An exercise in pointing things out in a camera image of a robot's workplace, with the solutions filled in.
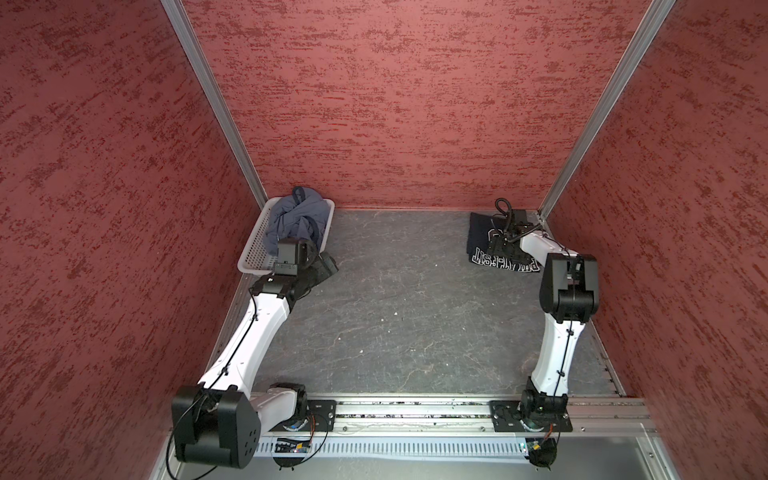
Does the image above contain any white plastic laundry basket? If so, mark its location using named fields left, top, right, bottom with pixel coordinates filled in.
left=238, top=197, right=335, bottom=276

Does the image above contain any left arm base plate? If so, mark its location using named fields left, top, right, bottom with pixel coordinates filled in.
left=282, top=399, right=338, bottom=432

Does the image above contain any aluminium corner post right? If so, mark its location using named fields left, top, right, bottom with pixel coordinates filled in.
left=537, top=0, right=676, bottom=225

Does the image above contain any right circuit board with wires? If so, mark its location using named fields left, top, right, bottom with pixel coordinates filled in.
left=526, top=438, right=558, bottom=470

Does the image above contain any left circuit board with wires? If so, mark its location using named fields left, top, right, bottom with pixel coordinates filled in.
left=272, top=437, right=317, bottom=470

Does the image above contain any aluminium corner post left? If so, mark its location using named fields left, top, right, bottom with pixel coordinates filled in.
left=161, top=0, right=268, bottom=207

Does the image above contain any aluminium front rail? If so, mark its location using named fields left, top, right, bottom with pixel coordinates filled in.
left=251, top=394, right=652, bottom=436

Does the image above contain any slotted white cable duct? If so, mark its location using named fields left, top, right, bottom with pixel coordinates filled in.
left=254, top=436, right=535, bottom=462

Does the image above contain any circuit board with wires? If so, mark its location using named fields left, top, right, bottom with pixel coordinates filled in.
left=526, top=438, right=558, bottom=470
left=272, top=437, right=317, bottom=470

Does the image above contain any navy tank top red trim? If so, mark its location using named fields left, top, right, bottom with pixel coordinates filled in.
left=466, top=213, right=541, bottom=273

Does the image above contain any aluminium corner post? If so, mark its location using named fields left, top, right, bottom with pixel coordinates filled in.
left=537, top=0, right=676, bottom=225
left=161, top=0, right=268, bottom=207

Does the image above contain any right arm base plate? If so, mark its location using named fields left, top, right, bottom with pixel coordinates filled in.
left=488, top=397, right=573, bottom=434

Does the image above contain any grey-blue tank top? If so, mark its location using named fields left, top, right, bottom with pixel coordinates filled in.
left=264, top=186, right=331, bottom=255

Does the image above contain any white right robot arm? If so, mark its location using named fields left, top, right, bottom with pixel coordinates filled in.
left=476, top=231, right=599, bottom=431

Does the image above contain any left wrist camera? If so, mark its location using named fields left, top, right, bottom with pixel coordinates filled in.
left=274, top=237, right=318, bottom=276

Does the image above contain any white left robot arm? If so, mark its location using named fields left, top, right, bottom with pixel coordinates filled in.
left=166, top=252, right=338, bottom=469

